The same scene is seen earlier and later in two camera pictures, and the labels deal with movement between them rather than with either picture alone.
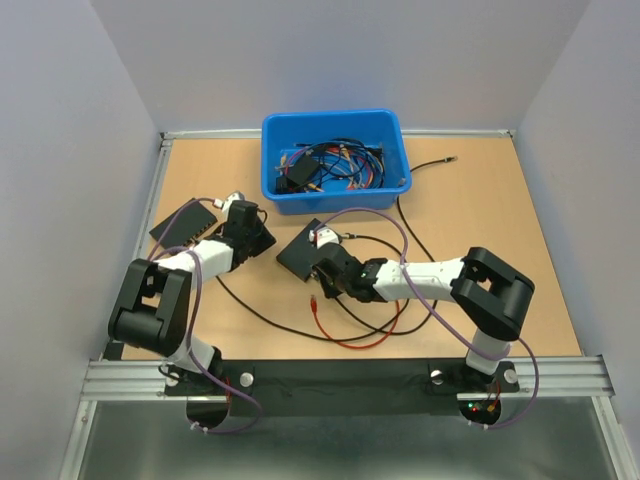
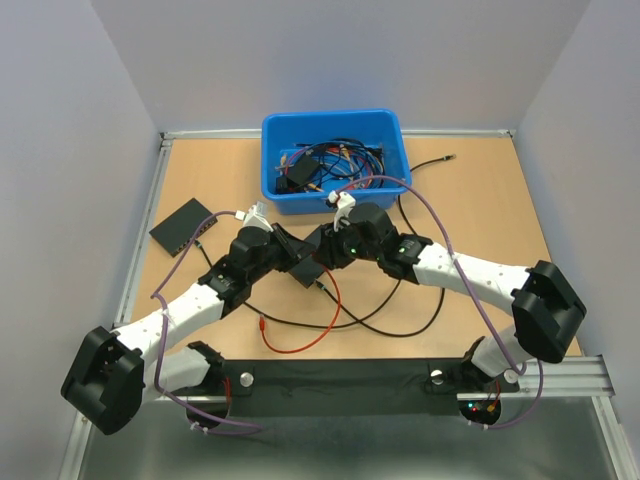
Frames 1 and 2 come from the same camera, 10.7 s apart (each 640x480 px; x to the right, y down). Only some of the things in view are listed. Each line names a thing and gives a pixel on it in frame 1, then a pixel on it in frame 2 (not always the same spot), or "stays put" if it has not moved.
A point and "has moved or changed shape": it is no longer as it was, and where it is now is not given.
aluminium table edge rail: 165,139 stays put
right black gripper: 329,290 to 329,252
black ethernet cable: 407,330 has moved or changed shape
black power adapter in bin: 297,174 stays put
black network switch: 187,227 stays put
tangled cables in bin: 331,164 stays put
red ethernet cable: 313,305 to 261,320
